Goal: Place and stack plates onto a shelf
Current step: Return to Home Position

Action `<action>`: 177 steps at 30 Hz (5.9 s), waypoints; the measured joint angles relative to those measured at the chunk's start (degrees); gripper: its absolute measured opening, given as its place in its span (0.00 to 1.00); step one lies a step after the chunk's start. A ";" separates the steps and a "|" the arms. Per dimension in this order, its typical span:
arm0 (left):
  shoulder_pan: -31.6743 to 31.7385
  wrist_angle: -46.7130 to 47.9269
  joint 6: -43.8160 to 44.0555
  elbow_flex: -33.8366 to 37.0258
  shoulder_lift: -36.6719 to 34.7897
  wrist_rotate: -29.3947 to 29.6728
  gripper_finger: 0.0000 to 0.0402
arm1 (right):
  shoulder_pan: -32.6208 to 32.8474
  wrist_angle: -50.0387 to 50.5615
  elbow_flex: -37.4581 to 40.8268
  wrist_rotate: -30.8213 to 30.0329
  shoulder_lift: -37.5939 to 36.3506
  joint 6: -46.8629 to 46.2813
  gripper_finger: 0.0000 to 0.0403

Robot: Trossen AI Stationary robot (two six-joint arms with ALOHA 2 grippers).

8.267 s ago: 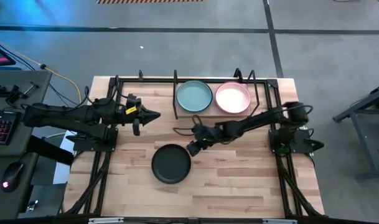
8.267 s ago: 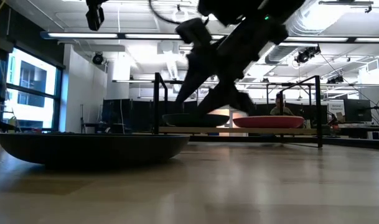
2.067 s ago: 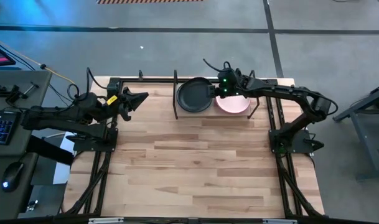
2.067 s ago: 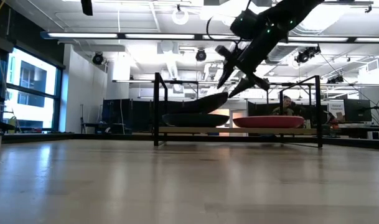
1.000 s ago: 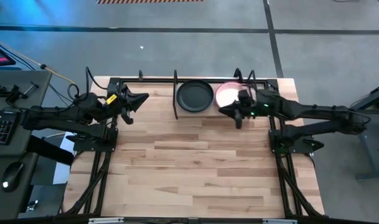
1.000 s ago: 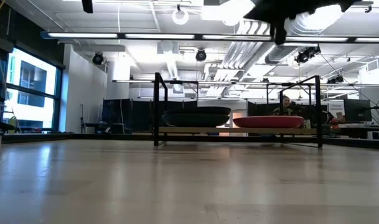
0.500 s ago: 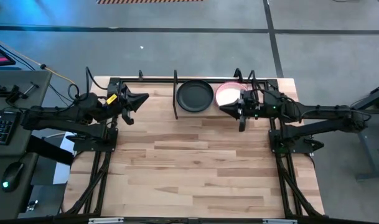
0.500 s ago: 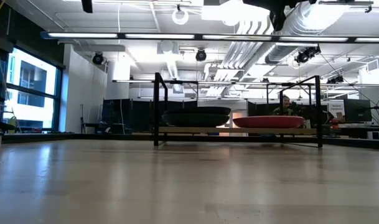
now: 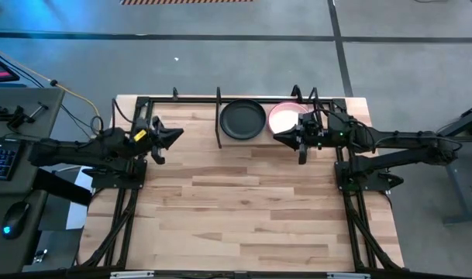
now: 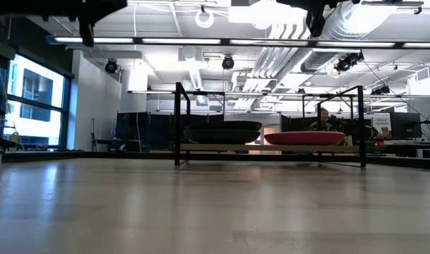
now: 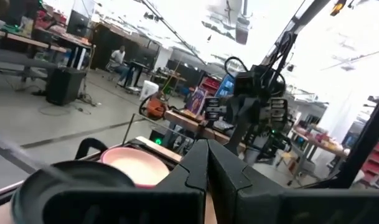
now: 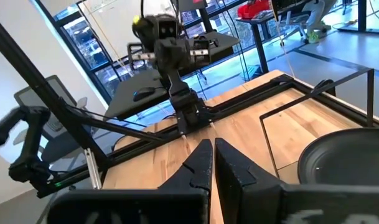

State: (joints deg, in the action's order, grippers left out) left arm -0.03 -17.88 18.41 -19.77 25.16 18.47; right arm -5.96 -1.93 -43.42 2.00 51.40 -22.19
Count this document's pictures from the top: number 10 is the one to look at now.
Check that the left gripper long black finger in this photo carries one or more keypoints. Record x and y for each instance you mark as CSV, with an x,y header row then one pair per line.
x,y
107,5

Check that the left gripper short black finger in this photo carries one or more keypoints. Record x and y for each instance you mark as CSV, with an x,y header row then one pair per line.
x,y
87,33

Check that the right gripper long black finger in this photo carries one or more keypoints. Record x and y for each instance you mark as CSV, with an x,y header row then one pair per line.
x,y
294,3

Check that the right gripper short black finger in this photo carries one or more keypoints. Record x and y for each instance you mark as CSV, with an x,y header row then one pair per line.
x,y
315,23

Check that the red plate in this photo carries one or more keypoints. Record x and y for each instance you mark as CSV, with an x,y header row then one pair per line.
x,y
304,138

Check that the black bowl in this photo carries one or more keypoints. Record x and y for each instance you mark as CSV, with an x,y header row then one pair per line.
x,y
221,137

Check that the long ceiling light bar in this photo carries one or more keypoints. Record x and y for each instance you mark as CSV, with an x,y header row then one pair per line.
x,y
181,41

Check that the black framed window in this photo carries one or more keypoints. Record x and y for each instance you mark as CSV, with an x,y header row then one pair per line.
x,y
34,106

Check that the person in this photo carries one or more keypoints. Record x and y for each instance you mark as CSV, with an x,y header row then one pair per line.
x,y
324,121

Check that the white poster sign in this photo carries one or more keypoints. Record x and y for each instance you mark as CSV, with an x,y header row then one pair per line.
x,y
381,123

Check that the black computer monitor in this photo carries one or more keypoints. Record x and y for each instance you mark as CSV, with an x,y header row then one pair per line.
x,y
406,125

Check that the black dish rack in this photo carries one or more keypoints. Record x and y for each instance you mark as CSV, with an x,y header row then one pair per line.
x,y
214,148

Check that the white small box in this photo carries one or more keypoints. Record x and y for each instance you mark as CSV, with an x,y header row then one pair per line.
x,y
426,153

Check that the black partition wall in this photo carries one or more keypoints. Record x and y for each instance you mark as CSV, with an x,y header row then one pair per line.
x,y
158,130

